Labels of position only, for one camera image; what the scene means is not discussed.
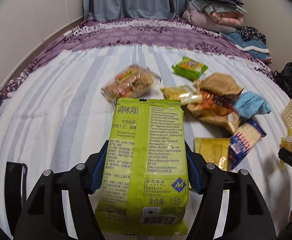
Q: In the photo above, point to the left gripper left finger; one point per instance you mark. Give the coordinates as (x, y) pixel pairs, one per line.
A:
(43, 214)

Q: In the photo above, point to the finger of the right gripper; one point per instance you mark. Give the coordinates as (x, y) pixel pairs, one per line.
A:
(286, 156)

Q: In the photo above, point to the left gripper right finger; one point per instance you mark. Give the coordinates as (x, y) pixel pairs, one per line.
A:
(247, 217)

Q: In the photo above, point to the blue soda cracker pack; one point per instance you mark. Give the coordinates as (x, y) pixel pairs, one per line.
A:
(243, 140)

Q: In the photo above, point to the light blue snack packet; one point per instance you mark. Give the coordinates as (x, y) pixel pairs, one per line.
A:
(249, 104)

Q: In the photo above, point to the green seaweed snack packet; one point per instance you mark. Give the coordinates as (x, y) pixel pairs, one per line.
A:
(145, 188)

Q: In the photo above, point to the clear bag of cookies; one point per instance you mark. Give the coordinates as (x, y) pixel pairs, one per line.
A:
(133, 82)

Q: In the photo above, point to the yellow snack packet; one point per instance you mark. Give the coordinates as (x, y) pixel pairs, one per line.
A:
(213, 150)

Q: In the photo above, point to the black bag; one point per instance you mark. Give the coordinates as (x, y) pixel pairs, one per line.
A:
(284, 79)

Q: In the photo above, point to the orange red snack bag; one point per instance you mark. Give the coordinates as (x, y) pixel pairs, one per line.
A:
(218, 105)

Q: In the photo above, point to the brown paper snack bag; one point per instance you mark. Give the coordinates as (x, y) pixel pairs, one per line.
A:
(224, 86)

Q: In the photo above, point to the striped white blue blanket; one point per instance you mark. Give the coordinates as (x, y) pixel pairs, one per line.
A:
(58, 116)

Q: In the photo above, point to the yellow-green chip packet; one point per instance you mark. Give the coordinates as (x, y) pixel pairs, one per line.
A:
(185, 94)

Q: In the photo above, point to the blue folded clothes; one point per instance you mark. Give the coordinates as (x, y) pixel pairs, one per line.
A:
(249, 40)

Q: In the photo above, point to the small green snack packet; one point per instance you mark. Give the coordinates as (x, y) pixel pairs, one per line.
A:
(189, 68)

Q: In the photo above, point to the pile of folded quilts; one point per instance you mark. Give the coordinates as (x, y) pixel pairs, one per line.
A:
(221, 16)

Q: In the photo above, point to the purple floral bedsheet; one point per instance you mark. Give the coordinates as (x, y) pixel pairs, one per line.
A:
(165, 33)

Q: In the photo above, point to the white wardrobe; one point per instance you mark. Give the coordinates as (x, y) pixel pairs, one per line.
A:
(27, 24)

